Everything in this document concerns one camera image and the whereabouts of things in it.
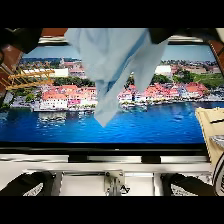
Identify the light blue shirt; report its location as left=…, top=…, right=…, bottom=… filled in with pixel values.
left=63, top=28, right=172, bottom=129

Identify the beige wooden board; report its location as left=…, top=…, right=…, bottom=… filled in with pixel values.
left=194, top=106, right=224, bottom=162

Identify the silver frame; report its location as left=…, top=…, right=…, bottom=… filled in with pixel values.
left=0, top=153, right=218, bottom=197

